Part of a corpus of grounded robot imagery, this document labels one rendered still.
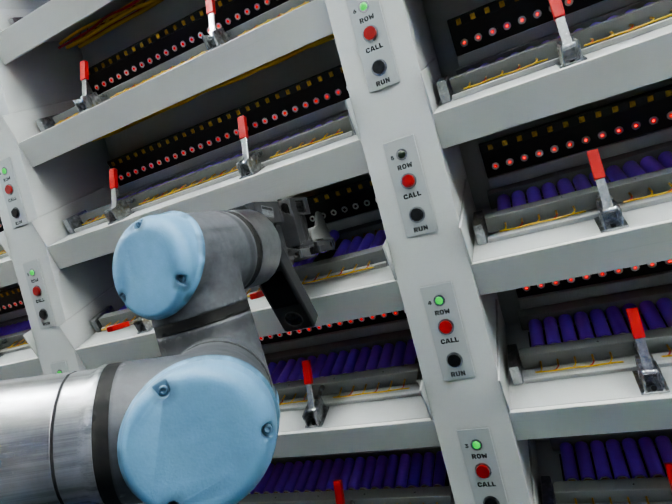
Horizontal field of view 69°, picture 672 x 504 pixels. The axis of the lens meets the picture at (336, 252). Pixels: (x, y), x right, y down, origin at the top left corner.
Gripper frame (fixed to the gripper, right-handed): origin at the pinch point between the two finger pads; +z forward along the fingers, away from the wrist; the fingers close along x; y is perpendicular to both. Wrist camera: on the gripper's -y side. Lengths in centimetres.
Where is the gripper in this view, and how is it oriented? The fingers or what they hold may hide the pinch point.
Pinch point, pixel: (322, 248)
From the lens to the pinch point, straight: 76.0
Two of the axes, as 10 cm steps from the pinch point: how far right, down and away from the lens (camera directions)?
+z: 3.7, -1.0, 9.2
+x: -8.9, 2.3, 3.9
